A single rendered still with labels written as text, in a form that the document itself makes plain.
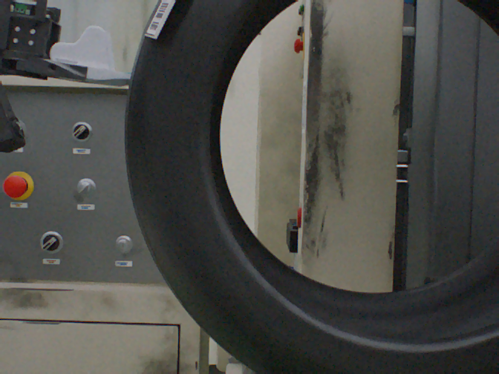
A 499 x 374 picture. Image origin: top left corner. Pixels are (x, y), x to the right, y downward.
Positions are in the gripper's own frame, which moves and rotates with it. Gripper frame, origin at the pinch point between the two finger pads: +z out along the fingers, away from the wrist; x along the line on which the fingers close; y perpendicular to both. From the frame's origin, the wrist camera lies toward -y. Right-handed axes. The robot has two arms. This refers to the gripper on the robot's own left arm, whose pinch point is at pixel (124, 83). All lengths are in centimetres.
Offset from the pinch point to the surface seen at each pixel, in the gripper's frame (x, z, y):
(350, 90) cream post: 27.9, 26.8, 4.7
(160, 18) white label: -10.8, 4.0, 6.2
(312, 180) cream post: 27.9, 23.7, -8.2
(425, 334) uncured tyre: 14.2, 39.6, -24.5
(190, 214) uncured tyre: -11.7, 9.8, -11.8
